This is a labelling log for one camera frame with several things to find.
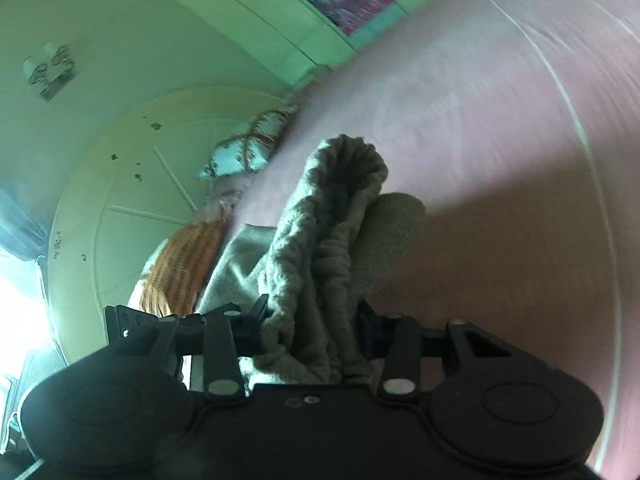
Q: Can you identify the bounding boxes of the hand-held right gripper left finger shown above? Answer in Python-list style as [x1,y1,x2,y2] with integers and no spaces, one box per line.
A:
[104,294,273,397]

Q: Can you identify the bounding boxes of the white wardrobe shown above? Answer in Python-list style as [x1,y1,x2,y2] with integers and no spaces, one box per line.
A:
[172,0,481,88]

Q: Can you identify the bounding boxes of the orange striped pillow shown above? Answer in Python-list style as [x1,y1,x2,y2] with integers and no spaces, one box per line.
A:
[138,219,230,319]

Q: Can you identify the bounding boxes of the pink pillow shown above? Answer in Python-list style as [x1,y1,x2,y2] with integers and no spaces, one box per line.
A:
[204,177,261,223]

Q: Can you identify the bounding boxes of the pink checked blanket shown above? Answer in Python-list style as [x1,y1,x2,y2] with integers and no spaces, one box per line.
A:
[207,0,640,480]

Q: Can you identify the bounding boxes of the grey-green pants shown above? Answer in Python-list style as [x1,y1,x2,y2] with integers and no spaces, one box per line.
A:
[197,133,427,386]

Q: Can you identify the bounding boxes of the cream headboard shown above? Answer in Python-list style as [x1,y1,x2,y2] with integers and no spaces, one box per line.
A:
[46,87,303,363]

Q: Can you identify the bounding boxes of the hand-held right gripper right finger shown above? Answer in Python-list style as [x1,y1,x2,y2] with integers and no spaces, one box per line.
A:
[356,300,507,397]

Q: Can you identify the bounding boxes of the white patterned pillow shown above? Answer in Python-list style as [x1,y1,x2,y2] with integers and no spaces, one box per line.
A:
[196,109,297,182]

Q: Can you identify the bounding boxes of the blue curtain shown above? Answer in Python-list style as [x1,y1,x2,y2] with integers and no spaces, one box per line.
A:
[0,187,51,263]

